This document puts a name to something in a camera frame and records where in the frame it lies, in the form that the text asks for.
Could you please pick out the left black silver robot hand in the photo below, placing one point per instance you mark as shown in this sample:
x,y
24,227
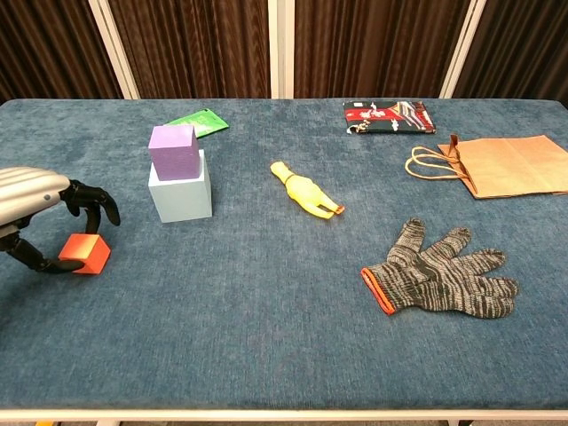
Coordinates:
x,y
26,191

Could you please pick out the orange small cube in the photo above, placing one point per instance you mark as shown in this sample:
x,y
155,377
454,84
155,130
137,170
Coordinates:
x,y
91,254

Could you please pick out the purple cube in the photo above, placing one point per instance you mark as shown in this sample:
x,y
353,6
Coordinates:
x,y
175,155

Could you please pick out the light blue large cube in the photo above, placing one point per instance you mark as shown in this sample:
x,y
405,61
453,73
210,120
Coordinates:
x,y
182,199

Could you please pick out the green foil sachet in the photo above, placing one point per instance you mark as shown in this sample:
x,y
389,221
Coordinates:
x,y
210,123

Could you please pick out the blue velvet table cover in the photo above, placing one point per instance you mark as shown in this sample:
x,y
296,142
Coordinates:
x,y
275,310

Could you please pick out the yellow rubber chicken toy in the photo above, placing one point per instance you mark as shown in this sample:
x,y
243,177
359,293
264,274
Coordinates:
x,y
304,191

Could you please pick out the dark patterned fabric pouch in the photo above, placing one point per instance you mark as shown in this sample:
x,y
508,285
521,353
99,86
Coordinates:
x,y
390,117

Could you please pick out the grey knit work glove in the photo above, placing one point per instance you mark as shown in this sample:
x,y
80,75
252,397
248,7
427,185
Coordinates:
x,y
435,279

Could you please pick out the brown paper bag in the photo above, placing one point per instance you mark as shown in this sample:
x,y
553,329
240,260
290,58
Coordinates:
x,y
510,168

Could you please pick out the white table frame rail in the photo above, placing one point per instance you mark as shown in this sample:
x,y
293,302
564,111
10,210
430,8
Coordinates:
x,y
284,415

